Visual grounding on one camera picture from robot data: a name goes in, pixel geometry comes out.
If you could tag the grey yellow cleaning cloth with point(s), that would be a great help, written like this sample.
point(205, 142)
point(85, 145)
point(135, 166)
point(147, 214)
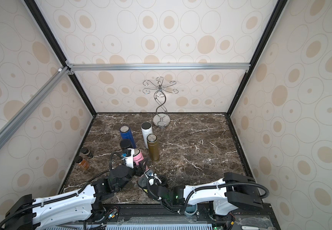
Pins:
point(143, 184)

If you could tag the orange spice jar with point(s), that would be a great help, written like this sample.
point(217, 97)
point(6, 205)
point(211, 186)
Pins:
point(81, 162)

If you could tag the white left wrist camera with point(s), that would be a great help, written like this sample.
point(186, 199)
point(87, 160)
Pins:
point(127, 155)

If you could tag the gold thermos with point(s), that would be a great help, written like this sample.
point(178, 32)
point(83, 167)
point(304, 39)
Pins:
point(153, 147)

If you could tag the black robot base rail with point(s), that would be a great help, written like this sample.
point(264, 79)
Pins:
point(154, 215)

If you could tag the teal ceramic mug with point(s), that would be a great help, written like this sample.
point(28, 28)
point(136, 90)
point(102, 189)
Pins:
point(191, 210)

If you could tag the dark lid spice jar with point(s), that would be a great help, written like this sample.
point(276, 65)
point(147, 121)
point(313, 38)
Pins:
point(87, 152)

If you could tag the pink thermos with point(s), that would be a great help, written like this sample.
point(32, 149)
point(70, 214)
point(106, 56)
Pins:
point(137, 156)

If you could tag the blue thermos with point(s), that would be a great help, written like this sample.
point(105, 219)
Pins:
point(126, 133)

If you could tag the horizontal aluminium frame bar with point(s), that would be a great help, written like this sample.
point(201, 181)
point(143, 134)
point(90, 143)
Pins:
point(159, 67)

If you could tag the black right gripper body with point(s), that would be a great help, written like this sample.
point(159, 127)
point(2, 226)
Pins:
point(144, 180)

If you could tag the black thermos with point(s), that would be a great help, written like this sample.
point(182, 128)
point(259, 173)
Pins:
point(126, 144)

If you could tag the left aluminium frame bar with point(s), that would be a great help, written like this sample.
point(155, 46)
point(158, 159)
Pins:
point(23, 114)

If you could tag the white thermos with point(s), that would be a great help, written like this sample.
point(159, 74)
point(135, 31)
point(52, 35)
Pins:
point(146, 131)

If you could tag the silver metal cup stand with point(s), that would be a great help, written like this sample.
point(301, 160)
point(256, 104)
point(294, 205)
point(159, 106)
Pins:
point(161, 118)

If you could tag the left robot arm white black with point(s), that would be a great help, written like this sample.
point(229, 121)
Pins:
point(30, 213)

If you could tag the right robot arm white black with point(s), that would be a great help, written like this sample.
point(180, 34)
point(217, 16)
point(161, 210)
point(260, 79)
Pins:
point(233, 191)

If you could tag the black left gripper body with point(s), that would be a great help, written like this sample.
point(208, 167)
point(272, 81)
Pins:
point(131, 173)

